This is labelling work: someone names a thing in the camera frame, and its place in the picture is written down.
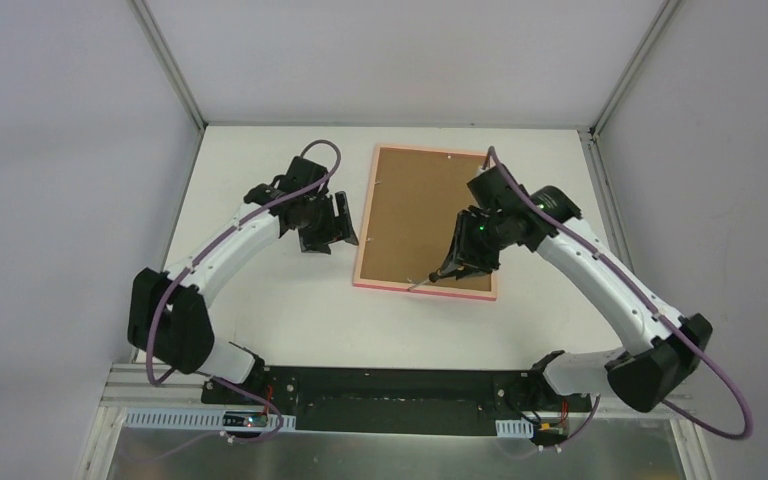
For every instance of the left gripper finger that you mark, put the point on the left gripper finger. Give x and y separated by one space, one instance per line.
315 241
344 230

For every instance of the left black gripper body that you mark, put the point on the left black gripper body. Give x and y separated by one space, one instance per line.
322 223

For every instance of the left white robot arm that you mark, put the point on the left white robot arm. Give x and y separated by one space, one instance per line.
169 316

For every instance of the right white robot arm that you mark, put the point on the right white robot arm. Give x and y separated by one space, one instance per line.
658 342

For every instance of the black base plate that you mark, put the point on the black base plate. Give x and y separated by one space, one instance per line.
468 403

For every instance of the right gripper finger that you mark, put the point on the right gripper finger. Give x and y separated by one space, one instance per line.
460 243
460 267

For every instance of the left white cable duct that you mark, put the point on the left white cable duct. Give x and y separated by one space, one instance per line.
237 421

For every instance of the black yellow screwdriver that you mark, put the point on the black yellow screwdriver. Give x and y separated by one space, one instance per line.
427 278

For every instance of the right white cable duct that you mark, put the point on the right white cable duct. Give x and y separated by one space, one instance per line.
513 428

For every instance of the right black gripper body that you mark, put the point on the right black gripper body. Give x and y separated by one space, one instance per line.
470 242

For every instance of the pink wooden photo frame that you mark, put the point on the pink wooden photo frame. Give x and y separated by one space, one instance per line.
412 202

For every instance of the white cable duct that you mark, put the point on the white cable duct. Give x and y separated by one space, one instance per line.
237 421
513 428

